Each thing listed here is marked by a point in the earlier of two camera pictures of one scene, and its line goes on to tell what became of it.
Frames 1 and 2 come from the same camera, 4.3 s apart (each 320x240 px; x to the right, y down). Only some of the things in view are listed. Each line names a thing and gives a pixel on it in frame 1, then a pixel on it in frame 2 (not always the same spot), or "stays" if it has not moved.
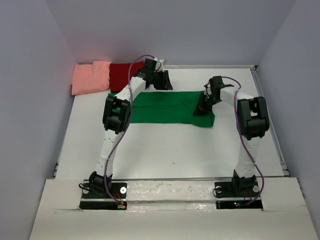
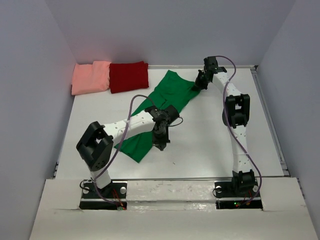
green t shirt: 168,107 -> 173,90
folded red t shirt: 120,74 stays
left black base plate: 94,196 stays
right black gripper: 201,109 -> 198,84
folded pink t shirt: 88,78 stays
